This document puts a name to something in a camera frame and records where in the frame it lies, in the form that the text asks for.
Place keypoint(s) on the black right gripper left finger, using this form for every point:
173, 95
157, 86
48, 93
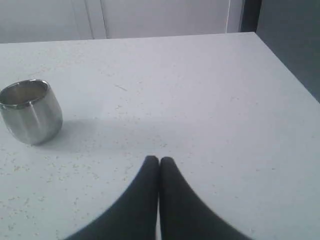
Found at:
133, 216

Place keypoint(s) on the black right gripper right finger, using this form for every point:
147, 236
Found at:
183, 215

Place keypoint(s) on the stainless steel cup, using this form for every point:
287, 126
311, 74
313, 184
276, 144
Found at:
31, 111

